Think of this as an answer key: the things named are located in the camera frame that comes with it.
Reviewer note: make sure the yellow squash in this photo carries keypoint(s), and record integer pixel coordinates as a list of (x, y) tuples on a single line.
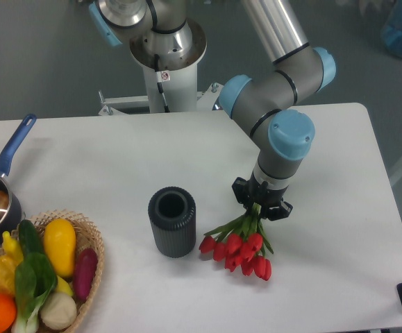
[(60, 246)]

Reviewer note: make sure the dark green cucumber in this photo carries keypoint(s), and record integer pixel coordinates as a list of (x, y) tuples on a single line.
[(29, 239)]

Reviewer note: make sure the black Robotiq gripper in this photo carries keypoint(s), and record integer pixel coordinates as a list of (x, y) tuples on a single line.
[(265, 191)]

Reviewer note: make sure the yellow banana tip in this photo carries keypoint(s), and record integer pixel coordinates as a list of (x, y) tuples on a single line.
[(63, 286)]

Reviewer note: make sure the dark grey ribbed vase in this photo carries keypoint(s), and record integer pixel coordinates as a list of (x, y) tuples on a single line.
[(172, 215)]

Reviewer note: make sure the green bok choy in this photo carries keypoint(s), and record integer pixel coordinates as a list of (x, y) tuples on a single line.
[(35, 279)]

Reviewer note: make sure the small yellow gourd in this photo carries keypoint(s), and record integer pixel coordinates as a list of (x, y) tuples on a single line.
[(12, 247)]

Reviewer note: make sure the yellow bell pepper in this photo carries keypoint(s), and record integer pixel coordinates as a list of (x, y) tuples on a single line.
[(8, 266)]

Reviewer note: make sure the purple sweet potato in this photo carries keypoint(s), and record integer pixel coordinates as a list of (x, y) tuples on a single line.
[(84, 272)]

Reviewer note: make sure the blue handled saucepan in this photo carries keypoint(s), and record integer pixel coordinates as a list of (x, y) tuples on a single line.
[(10, 207)]

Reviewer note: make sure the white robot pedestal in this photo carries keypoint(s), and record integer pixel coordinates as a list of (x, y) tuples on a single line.
[(169, 63)]

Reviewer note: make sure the red tulip bouquet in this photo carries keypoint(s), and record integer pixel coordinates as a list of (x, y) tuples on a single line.
[(241, 243)]

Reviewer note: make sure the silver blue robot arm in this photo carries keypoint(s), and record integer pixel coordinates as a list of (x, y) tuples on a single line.
[(263, 110)]

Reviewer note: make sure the woven wicker basket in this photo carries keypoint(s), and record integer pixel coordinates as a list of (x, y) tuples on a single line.
[(87, 236)]

